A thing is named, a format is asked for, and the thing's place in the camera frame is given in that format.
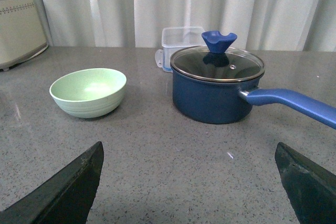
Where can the glass lid with blue knob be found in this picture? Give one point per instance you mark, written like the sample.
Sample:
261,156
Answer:
217,61

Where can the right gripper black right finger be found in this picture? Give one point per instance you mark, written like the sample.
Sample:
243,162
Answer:
309,187

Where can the clear plastic container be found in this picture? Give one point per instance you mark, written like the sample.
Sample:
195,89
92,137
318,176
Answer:
174,39

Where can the white curtain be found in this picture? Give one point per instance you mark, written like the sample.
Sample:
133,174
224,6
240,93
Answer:
303,25

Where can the blue saucepan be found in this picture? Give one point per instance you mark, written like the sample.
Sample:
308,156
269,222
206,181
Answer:
223,103

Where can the green bowl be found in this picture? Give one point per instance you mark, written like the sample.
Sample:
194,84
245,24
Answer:
89,93

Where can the cream toaster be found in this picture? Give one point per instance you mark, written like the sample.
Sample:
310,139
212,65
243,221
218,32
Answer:
22,34

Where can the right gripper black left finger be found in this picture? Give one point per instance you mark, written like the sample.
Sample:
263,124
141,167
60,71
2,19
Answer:
67,197

